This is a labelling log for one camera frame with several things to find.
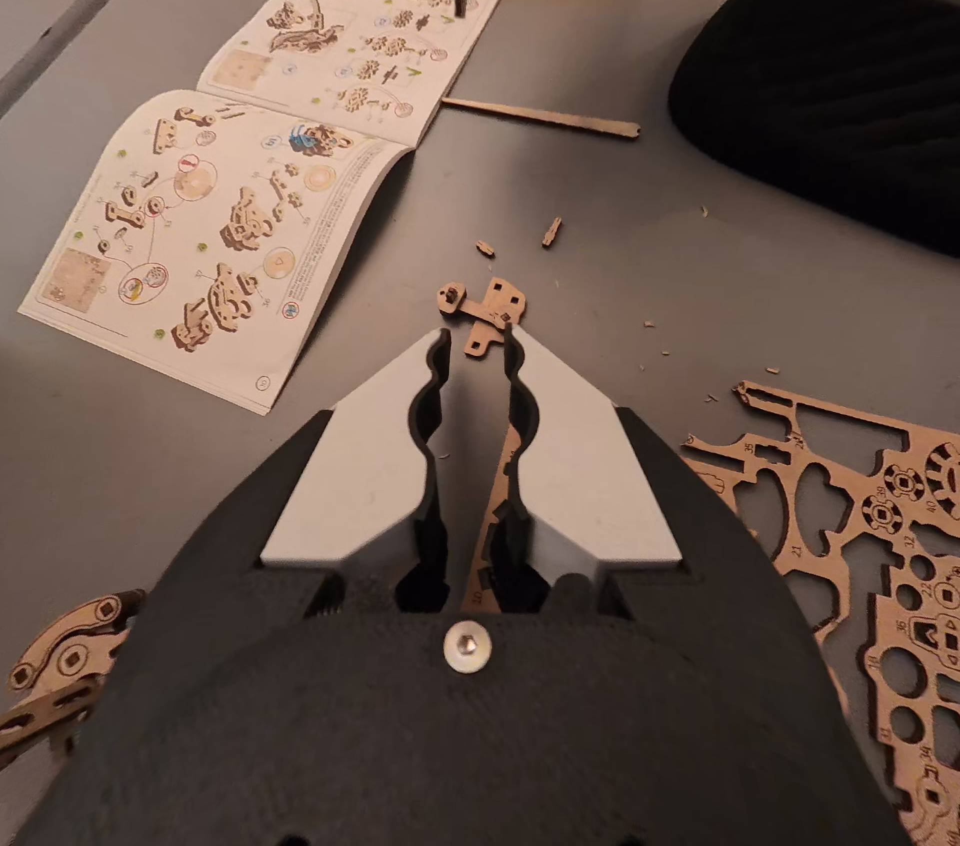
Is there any black ribbed cushion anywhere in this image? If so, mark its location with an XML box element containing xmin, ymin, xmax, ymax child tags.
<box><xmin>667</xmin><ymin>0</ymin><xmax>960</xmax><ymax>260</ymax></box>

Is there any wooden bracket assembly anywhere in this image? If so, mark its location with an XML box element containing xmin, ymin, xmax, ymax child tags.
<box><xmin>438</xmin><ymin>276</ymin><xmax>528</xmax><ymax>361</ymax></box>

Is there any laser-cut wooden parts sheet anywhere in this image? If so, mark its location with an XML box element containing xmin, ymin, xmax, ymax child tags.
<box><xmin>465</xmin><ymin>380</ymin><xmax>960</xmax><ymax>846</ymax></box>

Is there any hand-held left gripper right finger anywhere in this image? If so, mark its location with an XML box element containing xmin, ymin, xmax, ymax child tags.
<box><xmin>502</xmin><ymin>323</ymin><xmax>684</xmax><ymax>596</ymax></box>

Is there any wooden linkage arm assembly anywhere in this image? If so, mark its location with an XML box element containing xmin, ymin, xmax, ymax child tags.
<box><xmin>0</xmin><ymin>589</ymin><xmax>147</xmax><ymax>776</ymax></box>

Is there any long thin wooden stick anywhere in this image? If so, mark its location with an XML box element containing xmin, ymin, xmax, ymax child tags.
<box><xmin>441</xmin><ymin>97</ymin><xmax>642</xmax><ymax>139</ymax></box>

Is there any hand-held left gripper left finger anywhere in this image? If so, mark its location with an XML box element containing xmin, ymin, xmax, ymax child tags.
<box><xmin>261</xmin><ymin>327</ymin><xmax>453</xmax><ymax>613</ymax></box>

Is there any model instruction booklet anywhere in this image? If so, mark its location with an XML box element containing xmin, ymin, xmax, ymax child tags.
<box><xmin>18</xmin><ymin>0</ymin><xmax>517</xmax><ymax>417</ymax></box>

